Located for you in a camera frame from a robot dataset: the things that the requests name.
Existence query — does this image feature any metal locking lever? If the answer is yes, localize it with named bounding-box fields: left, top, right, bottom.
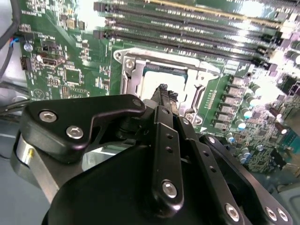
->
left=140, top=55, right=221, bottom=75

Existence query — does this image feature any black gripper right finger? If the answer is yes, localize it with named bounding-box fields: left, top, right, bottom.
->
left=168, top=90, right=293, bottom=225

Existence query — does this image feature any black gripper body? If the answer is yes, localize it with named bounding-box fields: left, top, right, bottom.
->
left=41, top=113, right=224, bottom=225

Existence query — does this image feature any silver CPU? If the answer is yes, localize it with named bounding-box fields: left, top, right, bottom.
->
left=142, top=69, right=188, bottom=104

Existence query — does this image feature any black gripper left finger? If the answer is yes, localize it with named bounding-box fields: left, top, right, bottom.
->
left=10, top=83, right=185, bottom=213

